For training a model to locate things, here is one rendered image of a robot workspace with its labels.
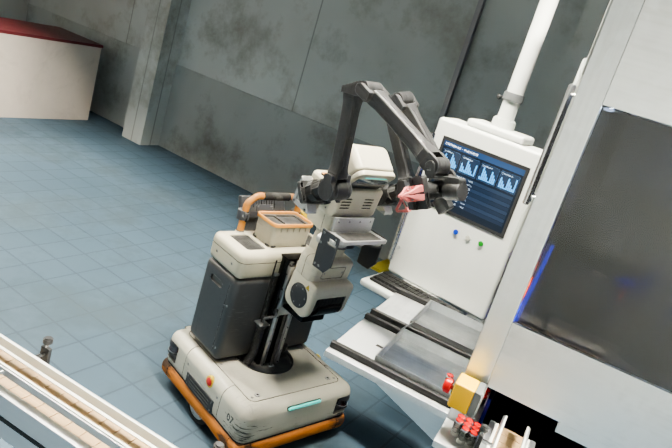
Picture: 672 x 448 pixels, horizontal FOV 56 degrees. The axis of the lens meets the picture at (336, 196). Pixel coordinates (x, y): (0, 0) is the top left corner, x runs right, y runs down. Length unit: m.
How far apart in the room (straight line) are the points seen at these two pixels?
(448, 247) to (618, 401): 1.23
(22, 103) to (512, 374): 5.99
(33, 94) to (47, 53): 0.43
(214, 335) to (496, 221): 1.29
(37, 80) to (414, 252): 5.00
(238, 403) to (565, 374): 1.41
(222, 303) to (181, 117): 4.29
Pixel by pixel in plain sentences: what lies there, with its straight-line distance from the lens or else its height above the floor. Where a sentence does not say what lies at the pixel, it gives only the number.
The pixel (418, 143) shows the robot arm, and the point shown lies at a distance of 2.00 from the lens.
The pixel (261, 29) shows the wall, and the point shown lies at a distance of 6.23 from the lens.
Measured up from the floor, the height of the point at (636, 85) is 1.86.
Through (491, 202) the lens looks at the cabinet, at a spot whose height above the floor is 1.29.
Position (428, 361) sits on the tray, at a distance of 2.10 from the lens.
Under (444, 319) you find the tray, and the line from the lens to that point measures 2.44.
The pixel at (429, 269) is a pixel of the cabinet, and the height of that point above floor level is 0.90.
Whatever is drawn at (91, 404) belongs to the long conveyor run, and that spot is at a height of 0.93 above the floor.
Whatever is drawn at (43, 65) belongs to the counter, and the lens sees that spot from 7.04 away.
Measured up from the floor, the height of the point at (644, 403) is 1.16.
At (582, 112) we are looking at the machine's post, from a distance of 1.62.
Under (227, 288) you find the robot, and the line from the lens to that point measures 2.72.
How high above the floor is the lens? 1.81
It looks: 15 degrees down
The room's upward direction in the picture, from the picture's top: 17 degrees clockwise
